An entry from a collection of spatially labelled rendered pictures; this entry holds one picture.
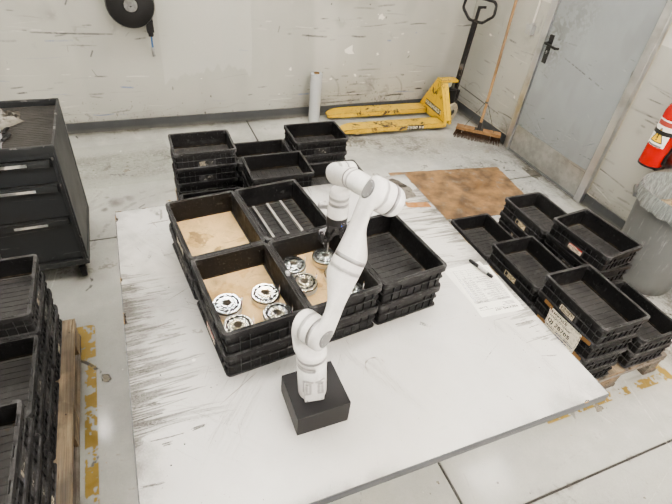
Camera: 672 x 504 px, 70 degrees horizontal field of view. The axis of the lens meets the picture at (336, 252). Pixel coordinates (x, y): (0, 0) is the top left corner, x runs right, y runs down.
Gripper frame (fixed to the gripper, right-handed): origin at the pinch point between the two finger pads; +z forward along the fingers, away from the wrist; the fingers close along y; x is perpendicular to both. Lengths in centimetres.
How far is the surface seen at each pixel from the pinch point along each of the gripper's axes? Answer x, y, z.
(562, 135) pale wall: 127, 300, 59
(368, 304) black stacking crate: -18.8, 6.4, 15.9
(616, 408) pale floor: -70, 143, 100
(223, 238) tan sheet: 40, -30, 17
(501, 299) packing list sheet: -28, 71, 30
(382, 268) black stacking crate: -2.0, 23.4, 17.5
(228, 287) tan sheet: 10.7, -37.7, 17.2
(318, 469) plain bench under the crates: -61, -34, 30
